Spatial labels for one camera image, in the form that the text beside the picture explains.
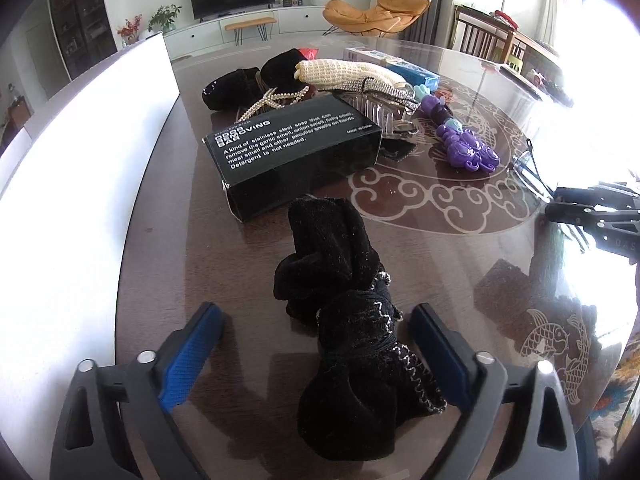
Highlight rhinestone clear hair claw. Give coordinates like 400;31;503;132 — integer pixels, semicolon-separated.
340;77;423;138

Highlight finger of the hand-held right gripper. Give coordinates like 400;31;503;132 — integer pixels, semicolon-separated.
545;184;640;263
514;151;557;198

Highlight cream knitted pouch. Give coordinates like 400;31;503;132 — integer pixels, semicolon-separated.
295;59;408;93

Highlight red flowers in vase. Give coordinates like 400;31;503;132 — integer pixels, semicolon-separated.
117;15;143;43

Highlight orange lounge chair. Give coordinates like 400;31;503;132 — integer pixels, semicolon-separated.
322;0;432;38

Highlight wooden bench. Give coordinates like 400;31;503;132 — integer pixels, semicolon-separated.
224;16;277;46

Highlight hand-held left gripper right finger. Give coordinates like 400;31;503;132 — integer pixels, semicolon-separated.
409;302;588;480

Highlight purple teal plastic hair clip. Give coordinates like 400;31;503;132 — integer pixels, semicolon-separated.
412;85;501;171

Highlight leafy plant in vase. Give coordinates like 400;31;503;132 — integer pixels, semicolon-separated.
147;5;183;33

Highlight pearl hair claw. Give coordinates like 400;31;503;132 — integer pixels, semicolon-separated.
235;85;311;121

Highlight wooden chair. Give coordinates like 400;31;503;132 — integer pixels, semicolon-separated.
454;4;516;61

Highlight blue white medicine box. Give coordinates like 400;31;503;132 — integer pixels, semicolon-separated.
385;57;442;88

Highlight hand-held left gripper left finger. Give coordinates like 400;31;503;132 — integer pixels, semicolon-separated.
50;302;226;480

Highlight brown patterned desktop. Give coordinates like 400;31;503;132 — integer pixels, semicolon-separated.
115;35;640;480

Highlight patterned chair cushion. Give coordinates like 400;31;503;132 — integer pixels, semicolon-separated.
595;355;640;461

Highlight dark glass display cabinet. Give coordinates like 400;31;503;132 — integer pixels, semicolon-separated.
47;0;118;81

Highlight wooden side table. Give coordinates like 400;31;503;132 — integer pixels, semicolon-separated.
510;30;576;106

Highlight white board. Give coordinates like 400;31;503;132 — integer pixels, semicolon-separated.
0;31;182;466

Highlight white television cabinet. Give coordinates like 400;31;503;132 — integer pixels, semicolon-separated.
162;4;351;58

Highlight black printed soap box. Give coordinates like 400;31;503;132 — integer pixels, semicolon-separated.
202;95;383;223

